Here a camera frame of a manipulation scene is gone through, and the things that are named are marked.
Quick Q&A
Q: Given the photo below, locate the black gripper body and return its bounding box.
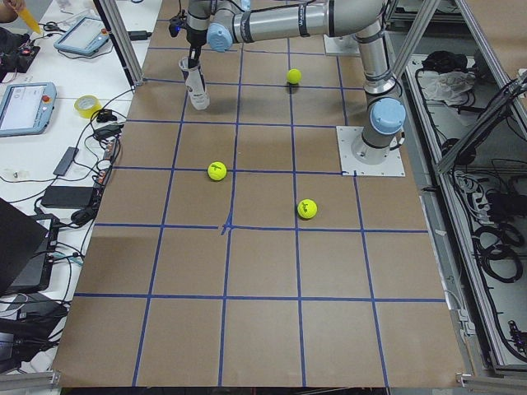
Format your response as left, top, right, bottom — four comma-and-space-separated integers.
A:
186, 26, 207, 49

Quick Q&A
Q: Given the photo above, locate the clear tennis ball can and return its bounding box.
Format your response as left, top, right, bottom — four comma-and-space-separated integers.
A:
179, 57, 210, 110

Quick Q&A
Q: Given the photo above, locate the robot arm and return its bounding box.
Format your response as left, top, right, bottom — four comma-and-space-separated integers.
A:
179, 1, 406, 165

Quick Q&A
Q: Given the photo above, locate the tennis ball centre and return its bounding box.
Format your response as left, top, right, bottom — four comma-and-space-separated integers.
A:
286, 68, 302, 85

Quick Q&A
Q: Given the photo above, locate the tennis ball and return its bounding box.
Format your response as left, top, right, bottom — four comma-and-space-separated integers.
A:
286, 68, 302, 85
208, 161, 227, 181
296, 198, 318, 220

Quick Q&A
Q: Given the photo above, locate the tennis ball upper left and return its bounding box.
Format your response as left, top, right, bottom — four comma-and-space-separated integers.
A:
208, 161, 227, 181

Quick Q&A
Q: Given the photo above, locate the tennis ball lower left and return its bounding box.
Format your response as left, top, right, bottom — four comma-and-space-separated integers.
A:
296, 198, 318, 220

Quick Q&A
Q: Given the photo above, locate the small black power brick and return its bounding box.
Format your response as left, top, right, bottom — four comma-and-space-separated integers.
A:
128, 30, 152, 41

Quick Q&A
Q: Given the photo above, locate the teach pendant far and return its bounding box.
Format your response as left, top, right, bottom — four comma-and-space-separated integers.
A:
54, 16, 110, 57

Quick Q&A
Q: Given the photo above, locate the teach pendant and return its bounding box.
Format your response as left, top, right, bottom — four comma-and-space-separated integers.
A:
1, 82, 57, 137
54, 16, 110, 57

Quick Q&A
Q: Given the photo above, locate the yellow tape roll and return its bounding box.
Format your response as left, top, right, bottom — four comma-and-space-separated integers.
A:
74, 95, 102, 119

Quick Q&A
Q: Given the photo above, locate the grey usb hub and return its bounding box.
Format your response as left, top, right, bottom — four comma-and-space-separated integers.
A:
53, 146, 78, 177

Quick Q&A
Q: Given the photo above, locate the teach pendant near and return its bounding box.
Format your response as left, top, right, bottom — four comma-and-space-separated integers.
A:
1, 82, 57, 137

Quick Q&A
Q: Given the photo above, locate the black power adapter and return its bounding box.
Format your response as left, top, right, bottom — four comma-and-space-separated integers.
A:
41, 186, 93, 209

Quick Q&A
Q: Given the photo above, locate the black laptop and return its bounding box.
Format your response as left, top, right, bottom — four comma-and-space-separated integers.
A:
1, 200, 58, 295

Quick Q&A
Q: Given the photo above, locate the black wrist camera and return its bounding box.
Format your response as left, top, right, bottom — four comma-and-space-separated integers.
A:
168, 12, 187, 38

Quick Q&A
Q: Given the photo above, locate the aluminium frame post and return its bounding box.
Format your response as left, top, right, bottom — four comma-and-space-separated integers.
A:
93, 0, 143, 87

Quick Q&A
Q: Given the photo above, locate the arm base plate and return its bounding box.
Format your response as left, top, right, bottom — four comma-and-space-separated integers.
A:
336, 126, 405, 177
324, 35, 360, 58

